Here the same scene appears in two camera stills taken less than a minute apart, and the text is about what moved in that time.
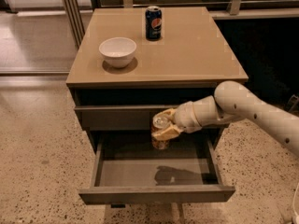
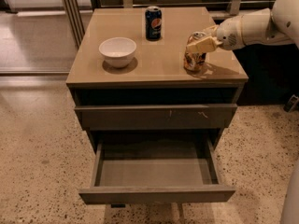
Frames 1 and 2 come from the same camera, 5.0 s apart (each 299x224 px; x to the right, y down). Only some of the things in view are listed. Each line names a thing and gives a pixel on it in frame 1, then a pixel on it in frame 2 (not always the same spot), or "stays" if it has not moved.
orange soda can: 159,122 → 194,62
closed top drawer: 119,117 stays
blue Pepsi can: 153,23 stays
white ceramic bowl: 118,52 stays
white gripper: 184,118 → 228,35
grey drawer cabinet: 120,79 stays
